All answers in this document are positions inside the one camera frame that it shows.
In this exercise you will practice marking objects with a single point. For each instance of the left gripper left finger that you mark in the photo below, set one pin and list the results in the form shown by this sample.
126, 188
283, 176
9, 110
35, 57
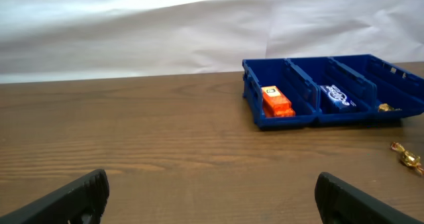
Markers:
66, 201

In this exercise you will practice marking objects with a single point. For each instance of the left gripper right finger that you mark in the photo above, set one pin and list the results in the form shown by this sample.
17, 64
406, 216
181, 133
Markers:
351, 205

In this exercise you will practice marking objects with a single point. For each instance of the gold candy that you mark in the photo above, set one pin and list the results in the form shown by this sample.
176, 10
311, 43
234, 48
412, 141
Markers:
409, 158
386, 107

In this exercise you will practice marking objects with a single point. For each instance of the blue candy pack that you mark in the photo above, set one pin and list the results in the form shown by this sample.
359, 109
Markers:
336, 98

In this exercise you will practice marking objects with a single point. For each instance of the blue tray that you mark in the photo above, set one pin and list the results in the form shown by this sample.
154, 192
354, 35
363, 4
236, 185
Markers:
285, 121

